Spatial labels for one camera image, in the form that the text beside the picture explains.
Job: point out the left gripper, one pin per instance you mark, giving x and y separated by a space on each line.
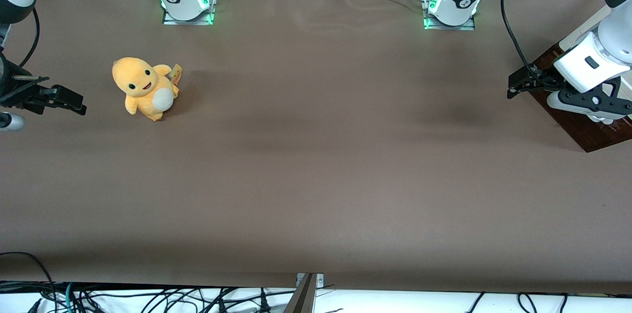
542 80

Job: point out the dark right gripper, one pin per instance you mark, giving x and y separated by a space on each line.
11 90

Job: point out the beige wooden drawer cabinet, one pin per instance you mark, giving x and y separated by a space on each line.
586 26

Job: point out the orange plush dinosaur toy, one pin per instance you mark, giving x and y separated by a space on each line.
143 86

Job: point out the brown table cover mat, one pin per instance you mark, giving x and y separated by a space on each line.
316 155

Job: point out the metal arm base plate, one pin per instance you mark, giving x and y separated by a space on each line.
449 26
187 20

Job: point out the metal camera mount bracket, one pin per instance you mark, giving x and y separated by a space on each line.
306 298

